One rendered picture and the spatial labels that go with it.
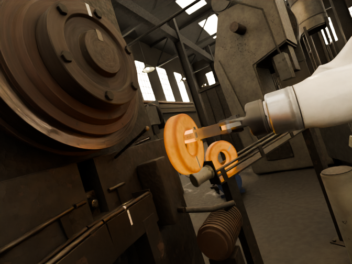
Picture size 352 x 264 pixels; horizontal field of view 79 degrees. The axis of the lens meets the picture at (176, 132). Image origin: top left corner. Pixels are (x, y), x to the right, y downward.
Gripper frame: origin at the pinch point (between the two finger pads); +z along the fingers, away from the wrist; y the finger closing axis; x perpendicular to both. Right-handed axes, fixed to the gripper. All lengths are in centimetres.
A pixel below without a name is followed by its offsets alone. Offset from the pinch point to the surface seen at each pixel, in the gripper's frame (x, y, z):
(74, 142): 6.0, -15.9, 20.5
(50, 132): 9.0, -20.7, 20.7
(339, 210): -46, 53, -32
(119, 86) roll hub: 18.4, -2.9, 13.7
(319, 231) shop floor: -83, 108, -23
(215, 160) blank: -13.5, 37.3, 7.0
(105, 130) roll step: 7.4, -6.9, 18.9
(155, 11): 509, 737, 330
